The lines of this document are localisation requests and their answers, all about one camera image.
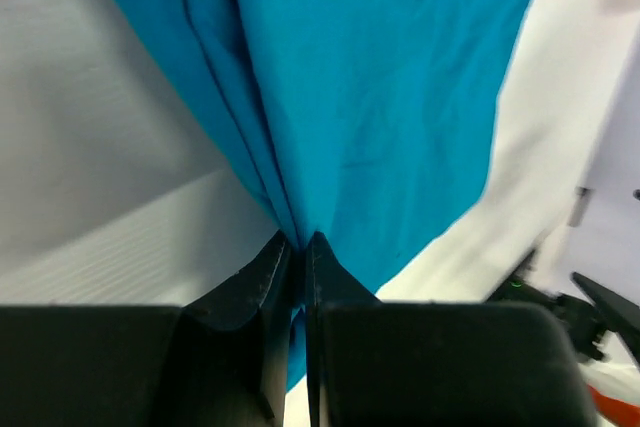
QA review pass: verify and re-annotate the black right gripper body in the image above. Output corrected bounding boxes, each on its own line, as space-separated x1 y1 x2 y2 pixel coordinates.
487 248 639 372

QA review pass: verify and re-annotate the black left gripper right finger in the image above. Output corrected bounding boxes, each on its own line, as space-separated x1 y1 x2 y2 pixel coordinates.
305 233 598 426

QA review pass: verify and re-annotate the teal blue t shirt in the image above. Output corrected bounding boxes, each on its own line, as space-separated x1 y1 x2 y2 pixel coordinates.
82 0 556 391

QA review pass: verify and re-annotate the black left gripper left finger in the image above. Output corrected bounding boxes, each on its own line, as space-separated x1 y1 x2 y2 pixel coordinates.
1 234 292 426

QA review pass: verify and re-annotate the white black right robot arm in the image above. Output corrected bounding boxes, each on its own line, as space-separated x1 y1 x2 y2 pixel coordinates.
379 0 639 360

